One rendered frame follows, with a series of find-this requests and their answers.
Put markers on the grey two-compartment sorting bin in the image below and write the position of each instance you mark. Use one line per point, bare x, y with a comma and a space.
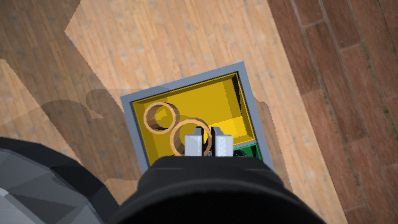
220, 97

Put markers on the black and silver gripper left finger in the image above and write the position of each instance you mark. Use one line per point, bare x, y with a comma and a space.
194, 143

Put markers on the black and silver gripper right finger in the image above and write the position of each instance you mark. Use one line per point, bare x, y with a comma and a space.
222, 144

